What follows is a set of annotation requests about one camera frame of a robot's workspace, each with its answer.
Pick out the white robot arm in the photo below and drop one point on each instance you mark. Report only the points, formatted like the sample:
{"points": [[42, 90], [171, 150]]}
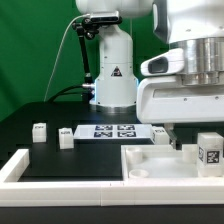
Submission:
{"points": [[186, 83]]}

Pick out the white marker plate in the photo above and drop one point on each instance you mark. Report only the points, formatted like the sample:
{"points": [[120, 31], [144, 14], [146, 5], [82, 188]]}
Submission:
{"points": [[113, 131]]}

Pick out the white U-shaped fence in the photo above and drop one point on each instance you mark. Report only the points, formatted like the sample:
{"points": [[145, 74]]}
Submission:
{"points": [[15, 193]]}

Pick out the white square table top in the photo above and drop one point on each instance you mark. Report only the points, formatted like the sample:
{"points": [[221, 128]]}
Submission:
{"points": [[159, 161]]}

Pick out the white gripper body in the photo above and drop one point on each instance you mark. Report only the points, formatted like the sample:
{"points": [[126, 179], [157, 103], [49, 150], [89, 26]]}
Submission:
{"points": [[165, 100]]}

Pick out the grey camera on mount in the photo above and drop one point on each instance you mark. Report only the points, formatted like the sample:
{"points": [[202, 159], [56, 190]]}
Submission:
{"points": [[105, 17]]}

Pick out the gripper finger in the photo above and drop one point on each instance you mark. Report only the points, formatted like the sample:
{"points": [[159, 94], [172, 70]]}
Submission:
{"points": [[169, 127]]}

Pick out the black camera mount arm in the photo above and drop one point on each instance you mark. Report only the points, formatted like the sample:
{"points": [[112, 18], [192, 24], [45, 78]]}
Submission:
{"points": [[86, 30]]}

